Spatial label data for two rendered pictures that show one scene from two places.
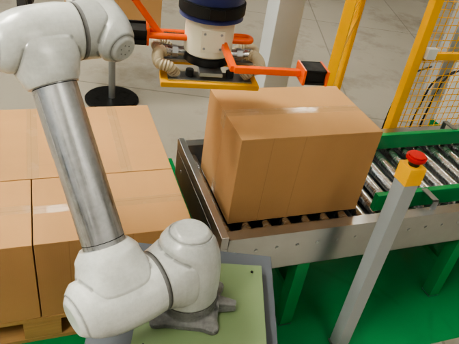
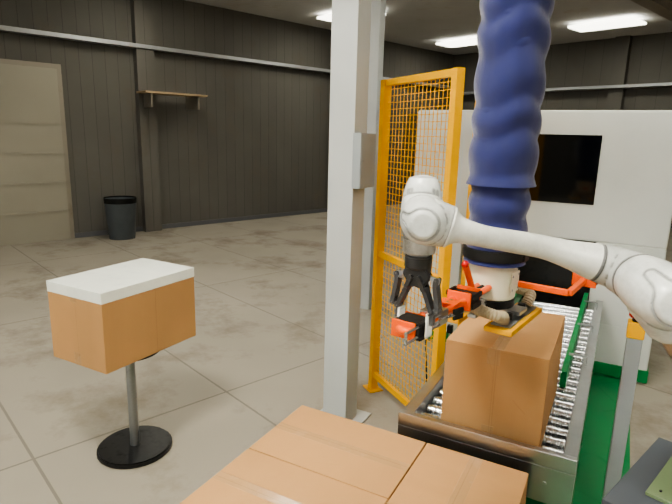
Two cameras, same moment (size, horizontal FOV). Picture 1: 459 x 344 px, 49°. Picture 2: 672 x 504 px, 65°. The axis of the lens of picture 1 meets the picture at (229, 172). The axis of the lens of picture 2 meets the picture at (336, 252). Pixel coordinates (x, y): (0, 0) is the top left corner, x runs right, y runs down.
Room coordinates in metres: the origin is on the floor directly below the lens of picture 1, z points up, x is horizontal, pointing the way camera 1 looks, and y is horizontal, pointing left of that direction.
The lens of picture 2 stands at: (0.57, 1.78, 1.76)
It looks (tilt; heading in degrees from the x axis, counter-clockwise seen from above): 12 degrees down; 322
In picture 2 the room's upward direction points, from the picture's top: 1 degrees clockwise
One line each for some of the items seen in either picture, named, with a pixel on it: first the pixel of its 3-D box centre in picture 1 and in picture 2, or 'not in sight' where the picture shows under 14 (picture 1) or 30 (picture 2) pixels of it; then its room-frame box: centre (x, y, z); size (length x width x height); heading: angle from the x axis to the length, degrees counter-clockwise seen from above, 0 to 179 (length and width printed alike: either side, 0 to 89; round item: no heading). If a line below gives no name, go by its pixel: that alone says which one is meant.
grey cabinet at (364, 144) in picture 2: not in sight; (364, 160); (2.83, -0.20, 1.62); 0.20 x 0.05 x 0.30; 114
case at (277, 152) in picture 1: (285, 150); (506, 368); (1.83, -0.22, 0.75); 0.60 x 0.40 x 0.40; 114
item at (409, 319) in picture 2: not in sight; (410, 325); (1.54, 0.73, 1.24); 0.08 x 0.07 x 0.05; 105
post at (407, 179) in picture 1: (370, 267); (620, 425); (1.47, -0.61, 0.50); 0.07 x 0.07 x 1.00; 24
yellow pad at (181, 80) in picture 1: (209, 76); (514, 314); (1.60, 0.12, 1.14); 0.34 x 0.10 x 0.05; 105
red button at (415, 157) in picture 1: (415, 159); not in sight; (1.47, -0.61, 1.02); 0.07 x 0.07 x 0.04
